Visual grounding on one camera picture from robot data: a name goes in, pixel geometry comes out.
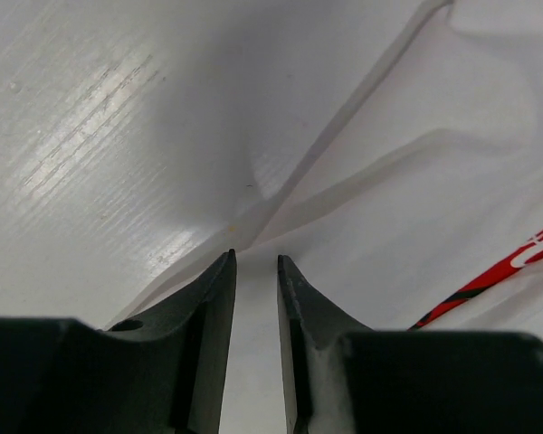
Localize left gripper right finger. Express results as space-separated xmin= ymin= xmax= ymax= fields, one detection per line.
xmin=277 ymin=255 xmax=368 ymax=433

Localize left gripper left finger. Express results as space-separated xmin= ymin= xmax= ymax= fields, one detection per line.
xmin=108 ymin=250 xmax=237 ymax=433

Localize white printed t-shirt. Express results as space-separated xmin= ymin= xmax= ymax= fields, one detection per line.
xmin=100 ymin=1 xmax=543 ymax=433

